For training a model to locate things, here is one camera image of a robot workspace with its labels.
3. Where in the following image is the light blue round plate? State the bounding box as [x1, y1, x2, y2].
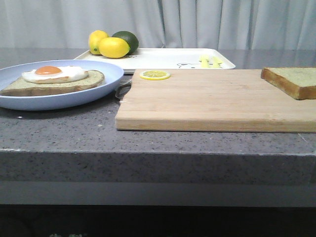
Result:
[0, 60, 124, 111]

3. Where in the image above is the fried egg toy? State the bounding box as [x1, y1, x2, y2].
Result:
[22, 66, 88, 84]

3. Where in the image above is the bread slice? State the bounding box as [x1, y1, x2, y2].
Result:
[0, 70, 105, 96]
[261, 67, 316, 100]

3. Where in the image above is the white bear-print tray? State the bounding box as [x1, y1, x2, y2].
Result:
[76, 48, 236, 74]

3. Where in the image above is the wooden cutting board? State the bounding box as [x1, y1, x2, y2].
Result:
[115, 69, 316, 133]

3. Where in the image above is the yellow lemon slice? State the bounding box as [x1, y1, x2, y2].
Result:
[139, 70, 170, 80]

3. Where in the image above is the yellow plastic fork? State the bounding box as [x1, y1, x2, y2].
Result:
[199, 54, 211, 69]

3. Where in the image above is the yellow plastic knife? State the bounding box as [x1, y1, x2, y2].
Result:
[212, 56, 223, 69]

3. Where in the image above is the front yellow lemon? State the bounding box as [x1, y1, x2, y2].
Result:
[98, 37, 130, 59]

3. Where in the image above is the green lime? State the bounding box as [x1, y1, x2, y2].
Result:
[112, 31, 139, 55]

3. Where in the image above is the rear yellow lemon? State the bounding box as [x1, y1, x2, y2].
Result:
[88, 30, 109, 55]

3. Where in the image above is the grey curtain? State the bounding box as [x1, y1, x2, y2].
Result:
[0, 0, 316, 50]

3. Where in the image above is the metal cutting board handle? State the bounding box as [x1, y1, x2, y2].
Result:
[115, 81, 131, 99]

